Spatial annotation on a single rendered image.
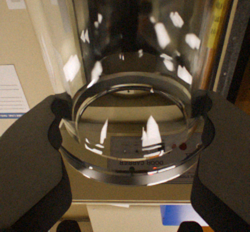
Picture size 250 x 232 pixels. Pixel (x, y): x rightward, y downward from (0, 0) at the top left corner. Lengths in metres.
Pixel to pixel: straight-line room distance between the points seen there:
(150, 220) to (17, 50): 0.79
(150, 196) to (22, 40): 0.73
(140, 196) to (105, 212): 0.30
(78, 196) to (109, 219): 0.32
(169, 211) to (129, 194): 0.09
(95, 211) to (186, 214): 0.31
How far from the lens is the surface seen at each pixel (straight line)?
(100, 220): 0.70
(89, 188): 0.38
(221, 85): 0.37
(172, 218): 0.44
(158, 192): 0.37
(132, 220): 0.68
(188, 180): 0.37
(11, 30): 0.88
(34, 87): 0.93
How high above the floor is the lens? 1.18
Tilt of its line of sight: 32 degrees up
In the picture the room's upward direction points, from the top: 177 degrees clockwise
